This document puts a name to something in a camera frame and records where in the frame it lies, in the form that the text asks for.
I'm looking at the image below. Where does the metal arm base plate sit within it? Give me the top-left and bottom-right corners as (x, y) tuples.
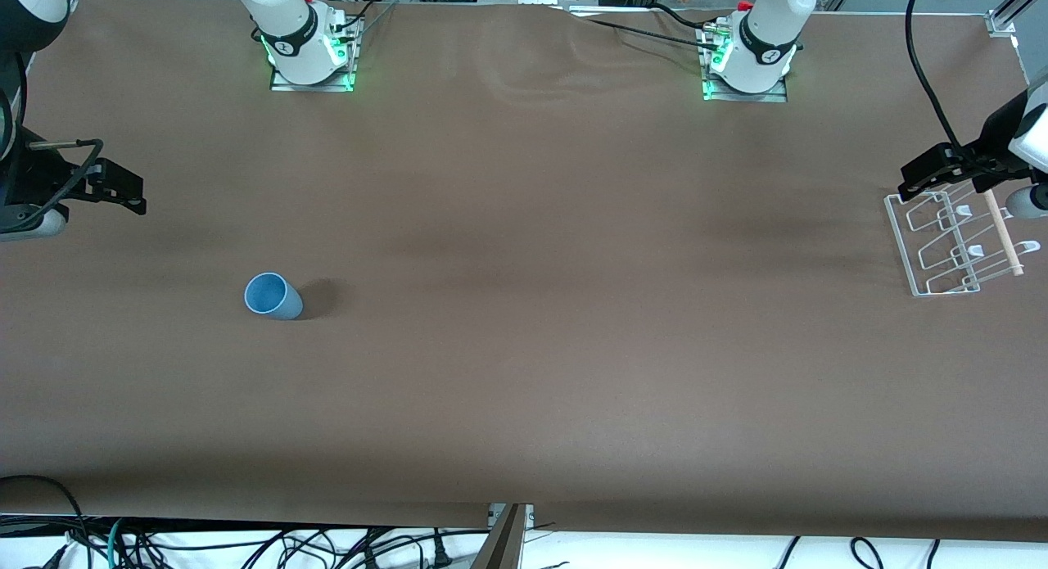
(702, 76), (788, 103)
(270, 68), (355, 93)

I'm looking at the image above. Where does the aluminium corner profile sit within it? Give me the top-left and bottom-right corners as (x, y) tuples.
(986, 0), (1048, 38)

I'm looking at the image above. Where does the brown table cloth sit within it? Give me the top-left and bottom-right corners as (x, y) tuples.
(0, 0), (1048, 542)

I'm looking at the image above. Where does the aluminium table leg profile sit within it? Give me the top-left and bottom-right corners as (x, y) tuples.
(471, 504), (535, 569)

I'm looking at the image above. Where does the short black base cable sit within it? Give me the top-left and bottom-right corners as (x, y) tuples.
(649, 2), (715, 31)

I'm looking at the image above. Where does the black looped floor cable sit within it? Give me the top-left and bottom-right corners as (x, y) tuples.
(0, 474), (93, 569)

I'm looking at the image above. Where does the blue plastic cup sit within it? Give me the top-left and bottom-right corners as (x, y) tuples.
(244, 272), (305, 321)

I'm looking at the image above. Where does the long black base cable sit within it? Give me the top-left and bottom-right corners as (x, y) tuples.
(563, 8), (728, 47)

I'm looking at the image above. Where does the white wire cup rack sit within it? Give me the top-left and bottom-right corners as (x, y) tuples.
(884, 189), (1042, 298)

